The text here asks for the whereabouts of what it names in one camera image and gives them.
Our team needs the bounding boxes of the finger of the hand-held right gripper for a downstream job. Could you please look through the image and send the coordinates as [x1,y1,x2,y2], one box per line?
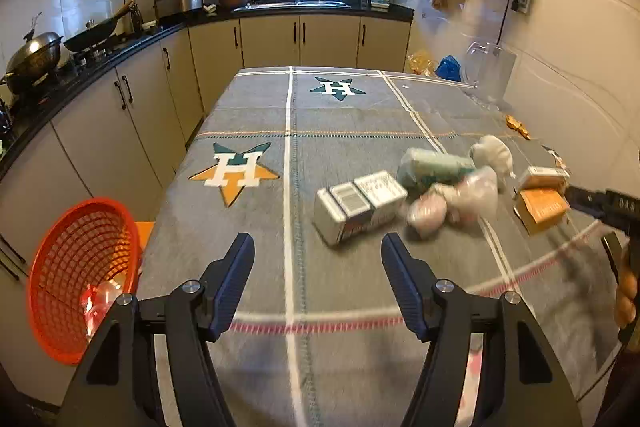
[565,186,608,214]

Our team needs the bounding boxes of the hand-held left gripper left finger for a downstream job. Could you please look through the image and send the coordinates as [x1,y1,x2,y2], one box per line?
[57,232,257,427]

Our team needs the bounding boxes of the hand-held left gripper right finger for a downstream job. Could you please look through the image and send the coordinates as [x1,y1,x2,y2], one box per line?
[381,232,585,427]

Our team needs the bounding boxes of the orange cardboard box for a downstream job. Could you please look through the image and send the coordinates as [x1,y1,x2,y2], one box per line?
[514,166,572,236]

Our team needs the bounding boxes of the white sock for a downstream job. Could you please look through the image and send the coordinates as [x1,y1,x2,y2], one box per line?
[469,134,516,178]

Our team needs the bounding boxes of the white pink plastic bag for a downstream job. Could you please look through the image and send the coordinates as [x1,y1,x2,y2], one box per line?
[406,166,500,239]

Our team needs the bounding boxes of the clear plastic container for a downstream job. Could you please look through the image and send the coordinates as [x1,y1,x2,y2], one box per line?
[95,279,123,308]

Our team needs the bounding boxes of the green tissue pack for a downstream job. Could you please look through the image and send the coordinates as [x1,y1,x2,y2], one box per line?
[396,147,477,192]

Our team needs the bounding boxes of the red plastic basket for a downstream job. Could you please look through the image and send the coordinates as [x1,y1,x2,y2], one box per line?
[27,198,143,365]

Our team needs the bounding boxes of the person's right hand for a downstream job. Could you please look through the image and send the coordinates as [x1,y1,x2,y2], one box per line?
[614,271,640,329]

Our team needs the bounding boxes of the orange plastic stool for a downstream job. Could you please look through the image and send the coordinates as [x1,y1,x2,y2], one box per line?
[134,221,156,268]

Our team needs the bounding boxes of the white cardboard box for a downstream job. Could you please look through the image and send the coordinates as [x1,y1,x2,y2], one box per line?
[352,170,410,228]

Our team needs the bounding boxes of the grey cigarette box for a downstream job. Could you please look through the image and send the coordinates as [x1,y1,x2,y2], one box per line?
[313,184,373,247]

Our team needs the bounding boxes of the clear plastic pitcher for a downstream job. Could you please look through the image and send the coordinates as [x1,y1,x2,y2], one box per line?
[464,41,517,110]

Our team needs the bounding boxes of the grey printed tablecloth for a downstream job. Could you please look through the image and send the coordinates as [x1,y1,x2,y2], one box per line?
[137,66,640,427]

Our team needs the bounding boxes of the blue plastic bag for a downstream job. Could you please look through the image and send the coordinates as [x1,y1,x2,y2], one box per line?
[434,55,462,82]

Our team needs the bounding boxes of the yellow plastic bag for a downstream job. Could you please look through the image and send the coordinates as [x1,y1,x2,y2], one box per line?
[407,51,437,76]

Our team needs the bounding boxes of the beige base cabinets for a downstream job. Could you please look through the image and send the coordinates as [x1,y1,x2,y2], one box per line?
[0,14,416,408]

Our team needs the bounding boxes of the black kitchen countertop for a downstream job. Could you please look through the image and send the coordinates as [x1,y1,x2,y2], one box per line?
[0,2,416,180]

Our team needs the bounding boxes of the gas stove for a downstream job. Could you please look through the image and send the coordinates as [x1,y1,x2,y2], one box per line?
[67,42,121,62]

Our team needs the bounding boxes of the steel sink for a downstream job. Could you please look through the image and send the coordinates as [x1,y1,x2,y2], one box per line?
[234,0,352,11]

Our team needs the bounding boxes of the silver electric cooker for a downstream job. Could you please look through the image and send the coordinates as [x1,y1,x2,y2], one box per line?
[154,0,203,20]

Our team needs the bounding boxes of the black frying pan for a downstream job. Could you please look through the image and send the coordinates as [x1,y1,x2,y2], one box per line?
[62,0,136,52]

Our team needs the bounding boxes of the steel wok with lid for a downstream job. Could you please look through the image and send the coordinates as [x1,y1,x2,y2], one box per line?
[0,14,65,95]

